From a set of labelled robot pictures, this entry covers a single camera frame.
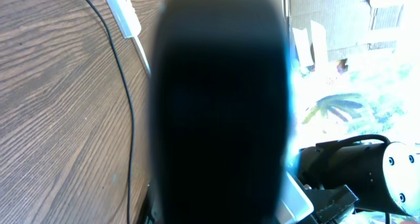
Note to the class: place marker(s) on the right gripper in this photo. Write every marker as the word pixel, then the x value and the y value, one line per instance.
pixel 331 205

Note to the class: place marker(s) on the Samsung Galaxy smartphone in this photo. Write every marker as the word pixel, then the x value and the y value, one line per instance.
pixel 219 110

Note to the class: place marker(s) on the white power strip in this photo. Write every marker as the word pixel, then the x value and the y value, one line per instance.
pixel 125 17

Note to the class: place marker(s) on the cardboard box wall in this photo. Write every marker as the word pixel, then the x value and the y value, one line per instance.
pixel 328 30

